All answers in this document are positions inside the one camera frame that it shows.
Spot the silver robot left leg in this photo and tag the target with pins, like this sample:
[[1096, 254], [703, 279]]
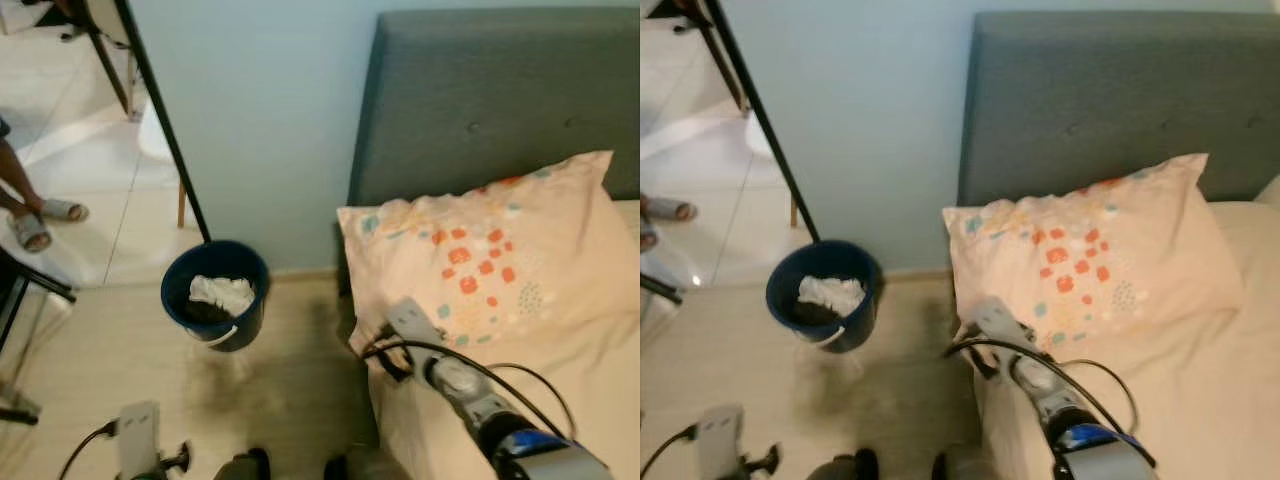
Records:
[[845, 468], [245, 468]]

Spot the silver robot leg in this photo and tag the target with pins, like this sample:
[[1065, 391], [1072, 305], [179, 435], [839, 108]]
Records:
[[370, 468], [970, 468], [245, 468], [845, 468]]

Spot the silver robot right leg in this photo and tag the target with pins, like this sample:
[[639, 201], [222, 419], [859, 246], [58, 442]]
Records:
[[370, 468], [970, 468]]

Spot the blue round waste bin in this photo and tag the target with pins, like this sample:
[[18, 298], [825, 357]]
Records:
[[250, 320], [862, 320]]

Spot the crumpled white paper trash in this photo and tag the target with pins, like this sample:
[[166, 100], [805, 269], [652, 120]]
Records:
[[225, 292], [835, 293]]

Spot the black metal stand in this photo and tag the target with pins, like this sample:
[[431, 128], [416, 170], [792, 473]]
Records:
[[40, 280], [660, 288]]

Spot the grey upholstered headboard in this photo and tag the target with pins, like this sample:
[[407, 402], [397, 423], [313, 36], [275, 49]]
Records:
[[1100, 100], [480, 100]]

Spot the white chair wooden legs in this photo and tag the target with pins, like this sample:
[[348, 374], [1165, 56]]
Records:
[[765, 140], [160, 140]]

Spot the person's bare lower leg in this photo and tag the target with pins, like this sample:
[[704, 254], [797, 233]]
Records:
[[15, 175]]

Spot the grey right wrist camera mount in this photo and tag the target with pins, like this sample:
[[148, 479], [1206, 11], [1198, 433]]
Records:
[[1000, 320], [415, 320]]

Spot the black door frame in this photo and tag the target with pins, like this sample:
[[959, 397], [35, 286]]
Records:
[[760, 100], [160, 110]]

